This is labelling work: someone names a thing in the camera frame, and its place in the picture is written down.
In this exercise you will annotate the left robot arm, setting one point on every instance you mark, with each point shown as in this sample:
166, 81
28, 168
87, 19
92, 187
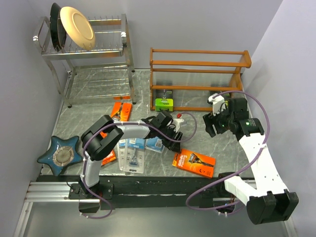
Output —
101, 138

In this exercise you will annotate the green black razor box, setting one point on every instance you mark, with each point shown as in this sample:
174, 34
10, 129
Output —
164, 100
212, 93

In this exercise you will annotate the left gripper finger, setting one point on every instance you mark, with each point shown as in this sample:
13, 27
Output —
177, 137
173, 146

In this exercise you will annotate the blue razor blister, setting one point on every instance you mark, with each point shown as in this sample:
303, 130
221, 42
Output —
122, 154
134, 155
154, 144

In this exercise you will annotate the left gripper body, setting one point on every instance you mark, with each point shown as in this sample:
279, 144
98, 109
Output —
170, 132

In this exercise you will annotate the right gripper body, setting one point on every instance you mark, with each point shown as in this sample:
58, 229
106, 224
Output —
222, 122

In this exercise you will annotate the blue star-shaped dish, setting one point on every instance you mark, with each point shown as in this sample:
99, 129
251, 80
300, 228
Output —
61, 154

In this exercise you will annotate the black plate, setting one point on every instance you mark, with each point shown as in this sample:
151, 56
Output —
57, 30

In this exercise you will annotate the cream plate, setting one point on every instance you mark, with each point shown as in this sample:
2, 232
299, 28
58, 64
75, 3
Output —
78, 27

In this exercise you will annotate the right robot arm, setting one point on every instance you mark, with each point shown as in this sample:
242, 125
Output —
270, 201

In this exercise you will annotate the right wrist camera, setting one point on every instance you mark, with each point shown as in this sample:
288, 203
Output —
218, 103

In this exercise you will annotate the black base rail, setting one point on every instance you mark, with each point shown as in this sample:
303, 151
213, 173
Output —
114, 192

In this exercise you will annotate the wooden two-tier shelf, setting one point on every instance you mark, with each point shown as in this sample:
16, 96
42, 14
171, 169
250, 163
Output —
213, 75

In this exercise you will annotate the orange Fusion5 razor box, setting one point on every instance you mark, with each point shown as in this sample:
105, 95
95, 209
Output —
195, 163

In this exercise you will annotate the orange razor box back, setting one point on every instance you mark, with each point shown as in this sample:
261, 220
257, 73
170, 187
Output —
121, 111

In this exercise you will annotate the steel dish rack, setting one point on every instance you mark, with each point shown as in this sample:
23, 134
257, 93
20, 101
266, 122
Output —
103, 73

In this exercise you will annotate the orange razor box left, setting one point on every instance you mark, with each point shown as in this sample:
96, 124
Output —
111, 157

